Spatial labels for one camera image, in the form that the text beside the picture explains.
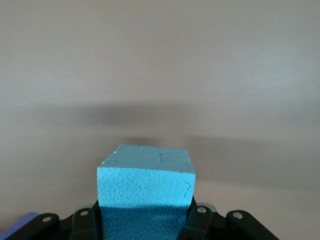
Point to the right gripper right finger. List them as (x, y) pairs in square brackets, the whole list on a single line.
[(202, 225)]

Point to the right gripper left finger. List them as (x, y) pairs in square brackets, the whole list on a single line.
[(80, 225)]

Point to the purple foam cube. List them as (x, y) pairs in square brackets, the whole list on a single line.
[(15, 223)]

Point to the cyan foam cube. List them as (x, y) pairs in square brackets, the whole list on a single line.
[(145, 182)]

